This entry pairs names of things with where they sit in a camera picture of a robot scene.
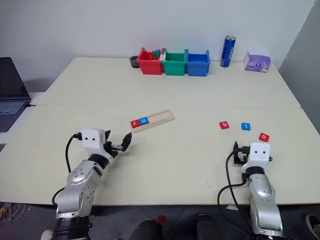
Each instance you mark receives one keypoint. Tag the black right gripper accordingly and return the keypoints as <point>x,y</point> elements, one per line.
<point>243,157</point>

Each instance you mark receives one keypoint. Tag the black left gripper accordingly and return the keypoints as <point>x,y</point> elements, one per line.
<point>111,148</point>

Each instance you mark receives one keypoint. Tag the red letter tile r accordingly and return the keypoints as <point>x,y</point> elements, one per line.
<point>135,124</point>

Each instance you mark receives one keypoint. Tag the red letter tile b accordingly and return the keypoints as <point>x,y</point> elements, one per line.
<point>224,125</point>

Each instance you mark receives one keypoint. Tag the blue letter tile o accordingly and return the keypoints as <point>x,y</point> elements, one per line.
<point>144,121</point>

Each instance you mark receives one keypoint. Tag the red letter tile o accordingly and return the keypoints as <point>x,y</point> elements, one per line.
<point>264,137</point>

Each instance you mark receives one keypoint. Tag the wooden letter tray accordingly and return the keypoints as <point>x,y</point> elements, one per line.
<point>160,116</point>

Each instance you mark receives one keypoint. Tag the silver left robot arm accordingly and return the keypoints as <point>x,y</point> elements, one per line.
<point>77,185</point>

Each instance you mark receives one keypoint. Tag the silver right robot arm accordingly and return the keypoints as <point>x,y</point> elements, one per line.
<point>263,197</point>

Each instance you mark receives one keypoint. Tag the blue letter tile t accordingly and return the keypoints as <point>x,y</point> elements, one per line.
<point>246,126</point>

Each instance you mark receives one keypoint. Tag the red plastic bin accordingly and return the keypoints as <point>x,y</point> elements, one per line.
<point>150,66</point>

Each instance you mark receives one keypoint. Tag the green plastic bin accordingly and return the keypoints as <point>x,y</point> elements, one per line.
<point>175,67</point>

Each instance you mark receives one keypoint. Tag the red square on floor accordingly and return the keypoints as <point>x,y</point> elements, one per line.
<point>161,219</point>

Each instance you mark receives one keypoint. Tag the blue plastic bin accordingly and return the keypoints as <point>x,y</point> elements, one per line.
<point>197,68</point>

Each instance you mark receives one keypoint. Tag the purple tissue box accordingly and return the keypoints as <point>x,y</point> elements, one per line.
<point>257,62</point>

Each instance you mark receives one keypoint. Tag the white item between bins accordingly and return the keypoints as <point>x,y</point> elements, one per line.
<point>163,57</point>

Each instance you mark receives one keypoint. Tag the tall blue drink can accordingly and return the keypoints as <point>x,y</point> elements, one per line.
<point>227,52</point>

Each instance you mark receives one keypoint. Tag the black shoe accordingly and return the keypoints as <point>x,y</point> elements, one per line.
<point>313,223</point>

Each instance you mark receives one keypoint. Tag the dark laptop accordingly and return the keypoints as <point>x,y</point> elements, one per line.
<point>11,85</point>

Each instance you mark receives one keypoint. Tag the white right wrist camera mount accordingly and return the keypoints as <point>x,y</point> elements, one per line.
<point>260,153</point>

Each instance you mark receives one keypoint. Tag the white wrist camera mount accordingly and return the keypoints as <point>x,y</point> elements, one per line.
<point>91,140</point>
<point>260,153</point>

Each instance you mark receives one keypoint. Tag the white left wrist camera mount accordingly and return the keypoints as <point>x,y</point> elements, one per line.
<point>91,140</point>

